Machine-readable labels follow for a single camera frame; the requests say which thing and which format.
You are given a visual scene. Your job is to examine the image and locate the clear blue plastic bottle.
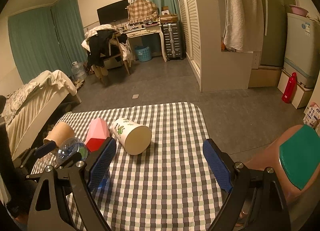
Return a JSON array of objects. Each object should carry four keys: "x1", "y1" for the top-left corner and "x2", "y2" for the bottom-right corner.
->
[{"x1": 56, "y1": 137, "x2": 110, "y2": 191}]

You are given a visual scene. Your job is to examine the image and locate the brown paper cup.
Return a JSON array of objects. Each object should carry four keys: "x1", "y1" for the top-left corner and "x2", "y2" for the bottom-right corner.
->
[{"x1": 43, "y1": 122, "x2": 75, "y2": 148}]

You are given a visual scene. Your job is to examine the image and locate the pink faceted cup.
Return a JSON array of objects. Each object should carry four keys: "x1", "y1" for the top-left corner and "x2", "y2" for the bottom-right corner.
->
[{"x1": 85, "y1": 118, "x2": 110, "y2": 152}]

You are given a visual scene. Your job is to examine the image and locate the white printed paper cup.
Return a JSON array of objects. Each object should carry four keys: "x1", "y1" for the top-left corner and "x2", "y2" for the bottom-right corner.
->
[{"x1": 112, "y1": 118, "x2": 152, "y2": 156}]

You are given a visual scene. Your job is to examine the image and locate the pink stool green cushion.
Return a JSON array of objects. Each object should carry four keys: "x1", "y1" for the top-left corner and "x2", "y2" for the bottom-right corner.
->
[{"x1": 245, "y1": 125, "x2": 319, "y2": 204}]

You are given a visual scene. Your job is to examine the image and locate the bed with beige sheets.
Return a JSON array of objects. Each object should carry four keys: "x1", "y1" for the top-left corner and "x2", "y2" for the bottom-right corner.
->
[{"x1": 1, "y1": 70, "x2": 81, "y2": 159}]

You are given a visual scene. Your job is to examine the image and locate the checkered tablecloth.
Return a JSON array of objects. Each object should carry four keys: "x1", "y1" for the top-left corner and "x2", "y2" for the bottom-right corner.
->
[{"x1": 61, "y1": 102, "x2": 222, "y2": 230}]

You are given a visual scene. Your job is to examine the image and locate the printed carton box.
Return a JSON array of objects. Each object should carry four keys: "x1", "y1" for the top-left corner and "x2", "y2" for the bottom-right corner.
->
[{"x1": 303, "y1": 102, "x2": 320, "y2": 128}]

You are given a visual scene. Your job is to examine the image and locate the white storage box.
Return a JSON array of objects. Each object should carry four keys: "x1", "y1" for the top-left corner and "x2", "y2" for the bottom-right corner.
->
[{"x1": 278, "y1": 70, "x2": 313, "y2": 109}]

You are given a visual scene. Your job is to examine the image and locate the large water jug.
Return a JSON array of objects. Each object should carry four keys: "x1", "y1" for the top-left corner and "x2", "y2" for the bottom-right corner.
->
[{"x1": 72, "y1": 61, "x2": 87, "y2": 81}]

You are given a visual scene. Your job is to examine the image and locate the red thermos bottle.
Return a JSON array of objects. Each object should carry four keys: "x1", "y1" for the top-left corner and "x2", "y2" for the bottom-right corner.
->
[{"x1": 281, "y1": 72, "x2": 297, "y2": 103}]

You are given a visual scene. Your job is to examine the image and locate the teal window curtain left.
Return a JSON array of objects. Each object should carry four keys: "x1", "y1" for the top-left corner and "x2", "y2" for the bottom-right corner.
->
[{"x1": 8, "y1": 0, "x2": 87, "y2": 83}]

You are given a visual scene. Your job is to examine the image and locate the chair piled with clothes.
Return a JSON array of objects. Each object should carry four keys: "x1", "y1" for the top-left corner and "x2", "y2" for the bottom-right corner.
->
[{"x1": 81, "y1": 24, "x2": 135, "y2": 84}]

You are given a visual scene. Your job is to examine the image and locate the white small refrigerator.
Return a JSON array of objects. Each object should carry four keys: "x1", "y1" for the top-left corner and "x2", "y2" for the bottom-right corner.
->
[{"x1": 284, "y1": 13, "x2": 319, "y2": 88}]

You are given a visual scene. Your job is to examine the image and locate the blue laundry basket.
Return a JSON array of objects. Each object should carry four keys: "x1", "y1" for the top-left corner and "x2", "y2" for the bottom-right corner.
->
[{"x1": 135, "y1": 46, "x2": 152, "y2": 62}]

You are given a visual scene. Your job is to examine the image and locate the hanging white towel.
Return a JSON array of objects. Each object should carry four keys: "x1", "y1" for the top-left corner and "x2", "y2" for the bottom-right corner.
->
[{"x1": 223, "y1": 0, "x2": 264, "y2": 52}]

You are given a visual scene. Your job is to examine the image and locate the white desk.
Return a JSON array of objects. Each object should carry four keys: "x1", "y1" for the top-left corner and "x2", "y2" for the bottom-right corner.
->
[{"x1": 125, "y1": 24, "x2": 168, "y2": 62}]

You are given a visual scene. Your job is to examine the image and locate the black flat monitor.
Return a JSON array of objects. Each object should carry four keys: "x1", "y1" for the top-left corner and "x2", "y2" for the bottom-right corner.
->
[{"x1": 97, "y1": 0, "x2": 129, "y2": 25}]

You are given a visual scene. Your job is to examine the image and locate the silver ribbed suitcase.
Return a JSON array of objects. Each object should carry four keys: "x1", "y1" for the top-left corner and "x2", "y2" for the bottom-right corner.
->
[{"x1": 162, "y1": 22, "x2": 184, "y2": 60}]

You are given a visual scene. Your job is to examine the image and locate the pink basin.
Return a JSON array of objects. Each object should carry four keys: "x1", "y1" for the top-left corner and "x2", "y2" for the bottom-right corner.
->
[{"x1": 289, "y1": 5, "x2": 308, "y2": 17}]

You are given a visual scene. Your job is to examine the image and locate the plaid cloth bundle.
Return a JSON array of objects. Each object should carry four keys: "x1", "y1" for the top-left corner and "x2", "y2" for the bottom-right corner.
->
[{"x1": 127, "y1": 0, "x2": 158, "y2": 24}]

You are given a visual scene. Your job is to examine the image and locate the cardboard box on suitcase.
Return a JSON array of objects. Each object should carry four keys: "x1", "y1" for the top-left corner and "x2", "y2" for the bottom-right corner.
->
[{"x1": 159, "y1": 6, "x2": 178, "y2": 24}]

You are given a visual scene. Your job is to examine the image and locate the white louvered wardrobe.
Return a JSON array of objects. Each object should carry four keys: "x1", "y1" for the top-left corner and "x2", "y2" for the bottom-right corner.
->
[{"x1": 178, "y1": 0, "x2": 253, "y2": 93}]

